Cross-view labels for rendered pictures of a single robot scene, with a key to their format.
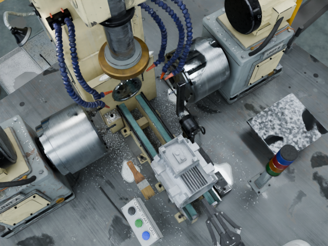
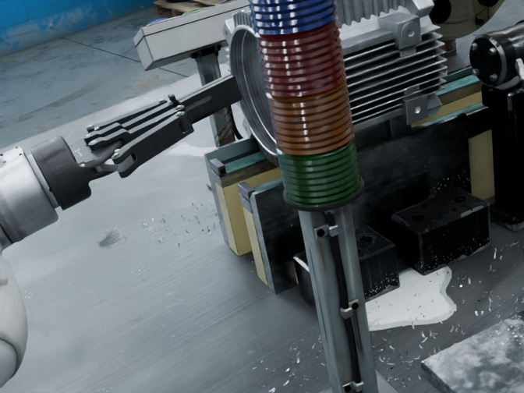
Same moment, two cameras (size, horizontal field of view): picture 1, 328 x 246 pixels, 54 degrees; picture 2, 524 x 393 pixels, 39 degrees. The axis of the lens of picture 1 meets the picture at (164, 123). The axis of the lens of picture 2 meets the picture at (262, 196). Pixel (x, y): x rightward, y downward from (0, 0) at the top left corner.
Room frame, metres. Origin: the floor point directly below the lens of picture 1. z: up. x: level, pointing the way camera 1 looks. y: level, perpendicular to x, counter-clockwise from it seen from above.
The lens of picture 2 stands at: (0.39, -0.94, 1.30)
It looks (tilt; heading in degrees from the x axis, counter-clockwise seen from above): 26 degrees down; 100
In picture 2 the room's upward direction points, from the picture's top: 12 degrees counter-clockwise
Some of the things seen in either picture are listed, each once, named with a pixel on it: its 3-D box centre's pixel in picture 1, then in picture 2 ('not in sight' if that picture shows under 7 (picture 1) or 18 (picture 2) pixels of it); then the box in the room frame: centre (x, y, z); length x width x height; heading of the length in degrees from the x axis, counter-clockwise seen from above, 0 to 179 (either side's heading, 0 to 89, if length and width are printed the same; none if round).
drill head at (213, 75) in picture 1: (200, 67); not in sight; (0.84, -0.18, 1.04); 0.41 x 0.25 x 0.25; 120
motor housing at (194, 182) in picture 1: (183, 173); (331, 68); (0.36, -0.07, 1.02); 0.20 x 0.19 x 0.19; 30
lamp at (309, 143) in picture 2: (278, 163); (309, 111); (0.35, -0.42, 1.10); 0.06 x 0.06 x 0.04
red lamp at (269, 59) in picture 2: (282, 159); (300, 54); (0.35, -0.42, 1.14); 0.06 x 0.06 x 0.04
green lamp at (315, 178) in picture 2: (275, 167); (319, 165); (0.35, -0.42, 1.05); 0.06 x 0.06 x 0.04
